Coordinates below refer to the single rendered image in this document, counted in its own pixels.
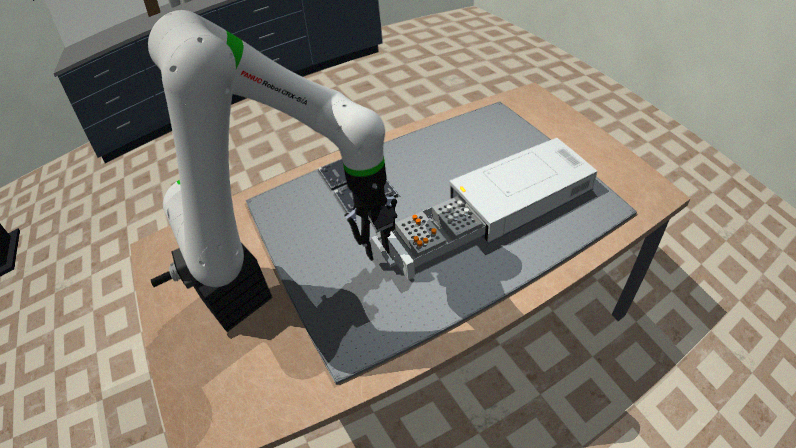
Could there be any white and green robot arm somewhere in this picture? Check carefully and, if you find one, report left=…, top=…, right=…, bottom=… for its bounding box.
left=148, top=10, right=387, bottom=289

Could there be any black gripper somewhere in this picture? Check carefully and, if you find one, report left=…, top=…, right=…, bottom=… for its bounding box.
left=344, top=187, right=397, bottom=261

